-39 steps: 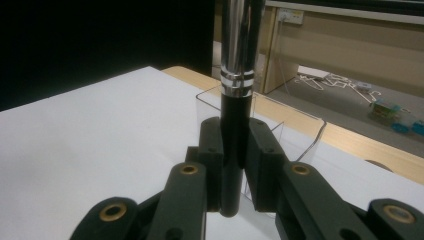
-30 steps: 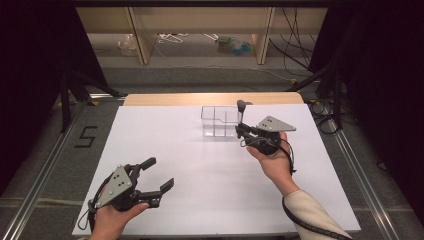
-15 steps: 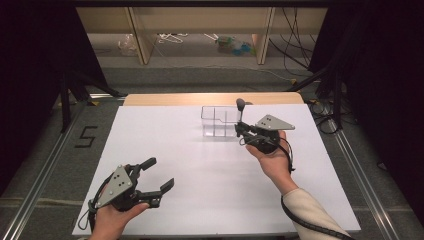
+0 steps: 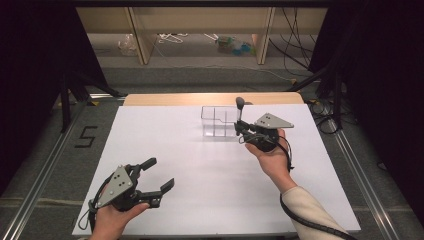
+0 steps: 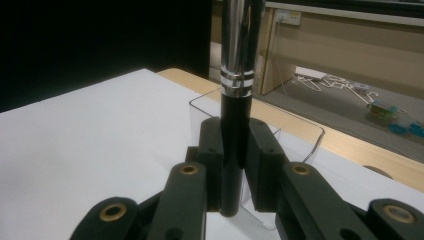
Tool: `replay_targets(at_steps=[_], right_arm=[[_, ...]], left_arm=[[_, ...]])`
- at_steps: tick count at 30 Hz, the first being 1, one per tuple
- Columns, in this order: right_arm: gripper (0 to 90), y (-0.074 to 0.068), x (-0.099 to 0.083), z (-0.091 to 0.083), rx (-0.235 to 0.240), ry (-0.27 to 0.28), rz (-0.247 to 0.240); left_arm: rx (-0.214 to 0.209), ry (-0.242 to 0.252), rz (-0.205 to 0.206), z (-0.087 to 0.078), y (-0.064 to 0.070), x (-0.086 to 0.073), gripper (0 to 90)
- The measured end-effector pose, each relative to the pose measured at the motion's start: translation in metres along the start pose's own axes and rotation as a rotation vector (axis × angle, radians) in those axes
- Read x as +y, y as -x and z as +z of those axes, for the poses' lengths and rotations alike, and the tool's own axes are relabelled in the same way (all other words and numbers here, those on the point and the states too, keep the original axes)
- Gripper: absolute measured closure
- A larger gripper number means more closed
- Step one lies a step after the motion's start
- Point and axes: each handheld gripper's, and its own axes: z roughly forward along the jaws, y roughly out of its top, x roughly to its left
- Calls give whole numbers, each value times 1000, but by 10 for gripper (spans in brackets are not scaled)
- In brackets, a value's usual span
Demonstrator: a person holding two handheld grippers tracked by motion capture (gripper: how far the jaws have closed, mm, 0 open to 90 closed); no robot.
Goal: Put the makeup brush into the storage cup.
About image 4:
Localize black tripod stand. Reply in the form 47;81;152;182
59;70;122;134
285;65;345;132

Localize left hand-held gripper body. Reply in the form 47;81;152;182
95;164;164;213

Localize clear plastic bag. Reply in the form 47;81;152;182
116;33;138;57

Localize clear acrylic organizer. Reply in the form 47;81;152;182
200;105;242;138

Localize bag of colourful things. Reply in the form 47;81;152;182
214;34;257;57

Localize white table mat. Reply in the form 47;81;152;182
71;103;362;238

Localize black curtain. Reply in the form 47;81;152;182
0;0;108;198
307;0;424;218

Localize wooden table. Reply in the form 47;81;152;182
123;92;305;107

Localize aluminium floor rail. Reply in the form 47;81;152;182
327;119;402;240
0;95;92;240

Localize black floor cables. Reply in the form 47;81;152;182
307;99;338;135

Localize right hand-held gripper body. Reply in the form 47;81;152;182
245;112;295;154

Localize person's left hand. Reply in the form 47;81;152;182
88;201;151;240

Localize black makeup brush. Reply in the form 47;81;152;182
235;96;247;124

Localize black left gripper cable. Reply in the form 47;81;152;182
78;179;112;232

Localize black hanging cables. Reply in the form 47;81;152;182
268;7;318;78

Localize person's right hand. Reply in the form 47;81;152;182
244;128;299;195

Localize black spiral cable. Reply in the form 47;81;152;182
275;134;360;240

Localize wooden shelf unit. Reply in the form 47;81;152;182
75;7;329;66

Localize white hangers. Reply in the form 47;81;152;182
157;32;188;45

